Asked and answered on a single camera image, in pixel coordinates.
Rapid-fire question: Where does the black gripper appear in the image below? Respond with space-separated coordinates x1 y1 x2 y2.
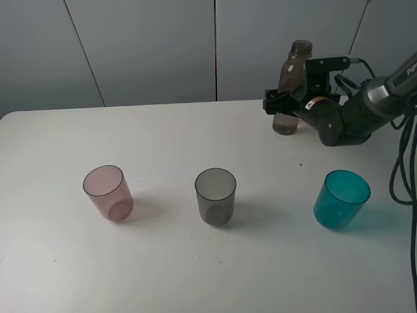
263 85 341 130

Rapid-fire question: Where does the brown translucent plastic bottle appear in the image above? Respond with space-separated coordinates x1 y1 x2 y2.
272 40 313 136

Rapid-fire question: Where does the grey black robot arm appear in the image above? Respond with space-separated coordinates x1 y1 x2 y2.
263 55 416 147

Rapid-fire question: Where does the grey translucent plastic cup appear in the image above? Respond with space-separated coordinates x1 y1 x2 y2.
194 168 237 226

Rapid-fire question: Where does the teal translucent plastic cup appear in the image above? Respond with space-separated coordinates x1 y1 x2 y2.
313 170 371 230

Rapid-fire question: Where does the pink translucent plastic cup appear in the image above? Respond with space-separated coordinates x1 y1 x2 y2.
83 165 134 222

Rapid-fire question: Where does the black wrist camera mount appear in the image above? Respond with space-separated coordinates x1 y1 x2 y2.
305 56 351 94

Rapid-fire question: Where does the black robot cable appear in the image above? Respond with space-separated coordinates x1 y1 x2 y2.
334 57 417 207

